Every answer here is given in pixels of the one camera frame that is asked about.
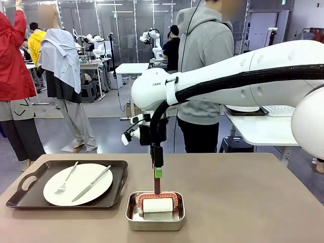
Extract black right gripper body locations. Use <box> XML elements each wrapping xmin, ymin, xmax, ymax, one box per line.
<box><xmin>139</xmin><ymin>117</ymin><xmax>170</xmax><ymax>148</ymax></box>

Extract cardboard box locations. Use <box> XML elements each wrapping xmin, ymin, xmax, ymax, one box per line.
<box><xmin>126</xmin><ymin>103</ymin><xmax>142</xmax><ymax>118</ymax></box>

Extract dark brown serving tray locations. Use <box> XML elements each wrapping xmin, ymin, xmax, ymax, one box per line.
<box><xmin>6</xmin><ymin>159</ymin><xmax>129</xmax><ymax>210</ymax></box>

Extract white background table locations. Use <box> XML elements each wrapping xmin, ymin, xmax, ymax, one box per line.
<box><xmin>115</xmin><ymin>62</ymin><xmax>150</xmax><ymax>120</ymax></box>

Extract rectangular metal container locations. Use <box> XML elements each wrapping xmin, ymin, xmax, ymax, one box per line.
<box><xmin>126</xmin><ymin>191</ymin><xmax>186</xmax><ymax>231</ymax></box>

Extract grey step stool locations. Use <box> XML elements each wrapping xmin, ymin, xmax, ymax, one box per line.
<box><xmin>80</xmin><ymin>82</ymin><xmax>98</xmax><ymax>103</ymax></box>

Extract white round plate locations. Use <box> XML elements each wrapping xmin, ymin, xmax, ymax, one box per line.
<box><xmin>43</xmin><ymin>163</ymin><xmax>114</xmax><ymax>207</ymax></box>

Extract black stool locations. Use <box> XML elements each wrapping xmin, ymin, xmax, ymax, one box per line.
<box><xmin>219</xmin><ymin>136</ymin><xmax>254</xmax><ymax>153</ymax></box>

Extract silver table knife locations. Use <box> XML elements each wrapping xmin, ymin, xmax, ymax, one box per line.
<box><xmin>71</xmin><ymin>165</ymin><xmax>112</xmax><ymax>203</ymax></box>

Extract person in black cap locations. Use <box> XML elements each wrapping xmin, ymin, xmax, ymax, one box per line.
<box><xmin>161</xmin><ymin>24</ymin><xmax>181</xmax><ymax>73</ymax></box>

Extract white background desk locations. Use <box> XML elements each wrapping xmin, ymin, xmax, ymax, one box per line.
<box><xmin>79</xmin><ymin>58</ymin><xmax>107</xmax><ymax>100</ymax></box>

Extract white side table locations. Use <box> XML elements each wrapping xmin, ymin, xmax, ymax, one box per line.
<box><xmin>222</xmin><ymin>105</ymin><xmax>301</xmax><ymax>153</ymax></box>

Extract silver fork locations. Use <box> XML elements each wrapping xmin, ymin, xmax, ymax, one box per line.
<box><xmin>54</xmin><ymin>161</ymin><xmax>79</xmax><ymax>195</ymax></box>

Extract person in grey hoodie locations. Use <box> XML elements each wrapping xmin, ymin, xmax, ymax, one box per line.
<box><xmin>176</xmin><ymin>0</ymin><xmax>235</xmax><ymax>154</ymax></box>

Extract mannequin in blue striped shirt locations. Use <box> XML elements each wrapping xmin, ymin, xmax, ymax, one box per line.
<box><xmin>36</xmin><ymin>5</ymin><xmax>98</xmax><ymax>152</ymax></box>

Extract white keyboard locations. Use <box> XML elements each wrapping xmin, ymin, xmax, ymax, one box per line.
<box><xmin>263</xmin><ymin>105</ymin><xmax>296</xmax><ymax>117</ymax></box>

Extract person in yellow hoodie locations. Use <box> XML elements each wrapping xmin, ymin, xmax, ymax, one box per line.
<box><xmin>27</xmin><ymin>22</ymin><xmax>48</xmax><ymax>68</ymax></box>

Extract mannequin in red jacket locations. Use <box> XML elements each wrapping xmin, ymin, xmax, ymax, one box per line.
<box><xmin>0</xmin><ymin>0</ymin><xmax>46</xmax><ymax>168</ymax></box>

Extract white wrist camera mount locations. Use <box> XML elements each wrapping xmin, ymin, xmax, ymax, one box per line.
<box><xmin>121</xmin><ymin>113</ymin><xmax>152</xmax><ymax>146</ymax></box>

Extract thin black cable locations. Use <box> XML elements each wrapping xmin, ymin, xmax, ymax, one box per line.
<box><xmin>173</xmin><ymin>0</ymin><xmax>203</xmax><ymax>154</ymax></box>

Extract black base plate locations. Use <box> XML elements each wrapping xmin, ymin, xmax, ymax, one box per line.
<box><xmin>227</xmin><ymin>106</ymin><xmax>269</xmax><ymax>116</ymax></box>

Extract black braided cable sleeve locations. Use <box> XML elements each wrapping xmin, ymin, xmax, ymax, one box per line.
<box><xmin>149</xmin><ymin>63</ymin><xmax>324</xmax><ymax>147</ymax></box>

